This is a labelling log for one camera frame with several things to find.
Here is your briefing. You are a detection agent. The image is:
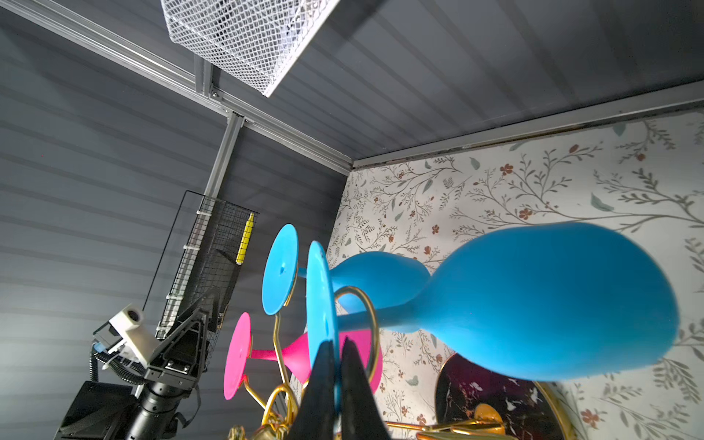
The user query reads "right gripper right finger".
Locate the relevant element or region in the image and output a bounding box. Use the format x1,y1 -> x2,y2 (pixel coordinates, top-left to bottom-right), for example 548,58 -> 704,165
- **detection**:
340,339 -> 391,440

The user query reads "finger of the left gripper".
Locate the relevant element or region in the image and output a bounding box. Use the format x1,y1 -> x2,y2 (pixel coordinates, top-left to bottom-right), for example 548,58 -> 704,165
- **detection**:
156,286 -> 226,363

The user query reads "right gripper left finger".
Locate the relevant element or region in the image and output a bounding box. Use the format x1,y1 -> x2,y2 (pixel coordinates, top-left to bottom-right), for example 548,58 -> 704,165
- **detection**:
287,341 -> 337,440

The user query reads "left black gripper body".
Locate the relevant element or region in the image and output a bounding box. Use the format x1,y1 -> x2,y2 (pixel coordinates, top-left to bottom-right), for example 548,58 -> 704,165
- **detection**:
144,307 -> 218,392

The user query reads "blue wine glass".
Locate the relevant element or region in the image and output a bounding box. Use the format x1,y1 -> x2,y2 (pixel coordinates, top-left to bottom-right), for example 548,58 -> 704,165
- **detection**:
262,224 -> 431,315
306,223 -> 679,381

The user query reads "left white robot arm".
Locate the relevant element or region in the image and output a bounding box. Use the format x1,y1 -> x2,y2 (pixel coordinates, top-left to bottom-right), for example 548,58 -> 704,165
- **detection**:
55,288 -> 223,439

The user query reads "pink wine glass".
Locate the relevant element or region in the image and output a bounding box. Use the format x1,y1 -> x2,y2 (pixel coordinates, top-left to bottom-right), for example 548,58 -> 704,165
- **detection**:
223,313 -> 372,401

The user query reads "floral table mat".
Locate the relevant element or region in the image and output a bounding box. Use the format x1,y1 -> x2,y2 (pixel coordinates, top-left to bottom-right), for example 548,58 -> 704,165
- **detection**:
327,110 -> 703,439

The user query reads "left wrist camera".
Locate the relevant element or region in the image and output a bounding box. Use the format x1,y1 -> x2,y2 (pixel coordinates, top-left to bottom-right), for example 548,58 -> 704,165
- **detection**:
93,304 -> 160,368

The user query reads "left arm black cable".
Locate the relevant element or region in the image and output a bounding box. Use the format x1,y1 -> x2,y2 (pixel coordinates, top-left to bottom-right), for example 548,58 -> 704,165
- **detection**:
89,343 -> 147,387

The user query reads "black wire wall basket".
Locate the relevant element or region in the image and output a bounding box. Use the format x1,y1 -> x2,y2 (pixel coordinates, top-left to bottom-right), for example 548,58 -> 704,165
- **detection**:
159,190 -> 259,332

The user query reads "gold wire glass rack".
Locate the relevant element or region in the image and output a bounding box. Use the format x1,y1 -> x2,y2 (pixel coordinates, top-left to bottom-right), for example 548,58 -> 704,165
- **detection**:
227,274 -> 579,440

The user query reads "white mesh wall basket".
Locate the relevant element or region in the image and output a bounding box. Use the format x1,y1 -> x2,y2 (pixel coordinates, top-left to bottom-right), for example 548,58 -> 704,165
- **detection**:
161,0 -> 339,97

